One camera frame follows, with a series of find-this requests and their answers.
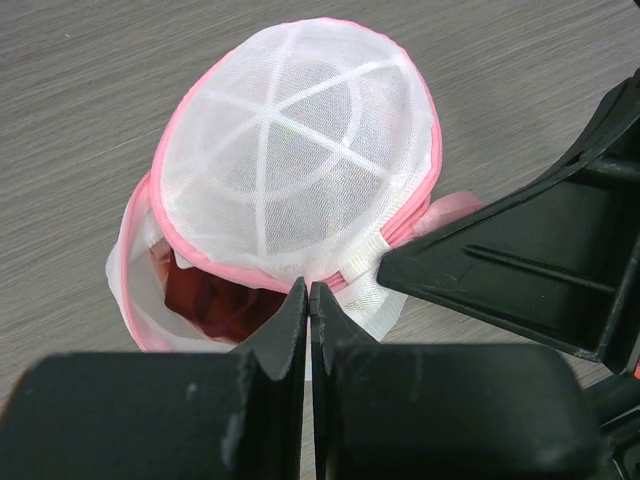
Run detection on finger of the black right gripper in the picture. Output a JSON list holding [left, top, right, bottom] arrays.
[[377, 77, 639, 373]]

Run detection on white mesh laundry bag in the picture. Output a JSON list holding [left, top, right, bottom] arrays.
[[106, 18, 480, 353]]

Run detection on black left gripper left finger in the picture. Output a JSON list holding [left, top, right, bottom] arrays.
[[1, 280, 308, 479]]

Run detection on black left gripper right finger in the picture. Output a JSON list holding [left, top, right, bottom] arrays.
[[310, 283, 604, 479]]

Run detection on dark red garment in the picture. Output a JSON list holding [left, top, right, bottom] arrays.
[[152, 251, 286, 344]]

